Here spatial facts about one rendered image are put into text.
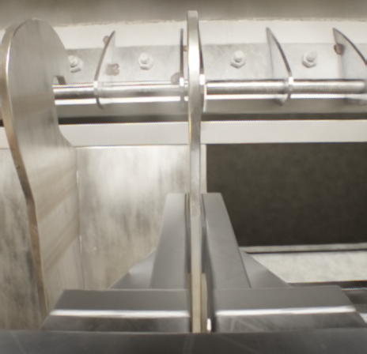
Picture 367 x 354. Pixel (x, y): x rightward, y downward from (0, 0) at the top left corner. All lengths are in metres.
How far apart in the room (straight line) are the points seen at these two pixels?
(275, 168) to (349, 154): 0.44
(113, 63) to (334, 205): 1.52
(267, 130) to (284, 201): 1.29
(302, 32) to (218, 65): 0.11
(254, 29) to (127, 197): 0.26
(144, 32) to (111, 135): 0.13
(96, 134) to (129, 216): 0.15
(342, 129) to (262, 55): 0.12
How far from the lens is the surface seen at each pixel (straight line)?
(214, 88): 0.27
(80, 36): 0.37
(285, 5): 0.41
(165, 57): 0.32
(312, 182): 1.66
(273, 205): 1.55
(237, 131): 0.30
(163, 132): 0.29
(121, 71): 0.32
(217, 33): 0.35
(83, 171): 0.19
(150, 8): 0.39
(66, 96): 0.29
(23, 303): 0.24
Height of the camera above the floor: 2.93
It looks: 73 degrees down
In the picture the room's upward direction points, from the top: 178 degrees counter-clockwise
